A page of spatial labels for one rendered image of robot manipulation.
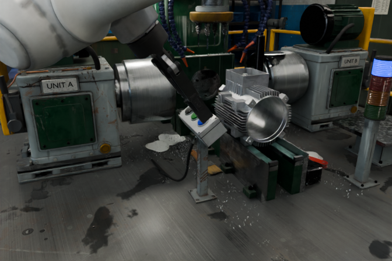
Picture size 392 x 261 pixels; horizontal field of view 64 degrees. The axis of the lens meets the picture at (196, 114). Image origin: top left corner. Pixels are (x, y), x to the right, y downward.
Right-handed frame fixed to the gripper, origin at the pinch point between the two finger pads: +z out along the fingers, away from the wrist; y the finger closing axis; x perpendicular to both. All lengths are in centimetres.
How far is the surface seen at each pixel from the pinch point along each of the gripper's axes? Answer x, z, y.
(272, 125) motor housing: -19.7, 36.0, 22.9
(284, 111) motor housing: -24.5, 32.0, 19.2
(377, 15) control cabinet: -270, 181, 226
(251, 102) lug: -16.0, 19.8, 17.8
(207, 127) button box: 0.3, 10.5, 8.3
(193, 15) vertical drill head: -28, -1, 60
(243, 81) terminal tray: -20.1, 17.0, 25.8
